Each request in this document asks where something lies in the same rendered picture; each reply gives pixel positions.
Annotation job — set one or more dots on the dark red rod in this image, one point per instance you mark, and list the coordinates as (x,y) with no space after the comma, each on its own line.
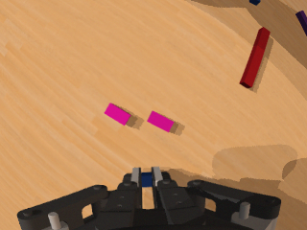
(255,58)

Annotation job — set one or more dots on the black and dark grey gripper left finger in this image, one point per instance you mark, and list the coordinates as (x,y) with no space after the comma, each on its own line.
(65,213)

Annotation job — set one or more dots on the magenta block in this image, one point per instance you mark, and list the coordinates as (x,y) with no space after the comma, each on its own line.
(117,114)
(160,121)

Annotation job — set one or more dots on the dark purple rod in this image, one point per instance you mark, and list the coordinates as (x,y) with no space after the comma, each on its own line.
(302,18)

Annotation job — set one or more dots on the small blue block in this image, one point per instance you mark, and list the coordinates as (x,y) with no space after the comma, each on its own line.
(146,179)
(255,2)

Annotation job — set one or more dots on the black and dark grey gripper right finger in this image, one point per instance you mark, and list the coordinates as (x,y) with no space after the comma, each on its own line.
(256,211)

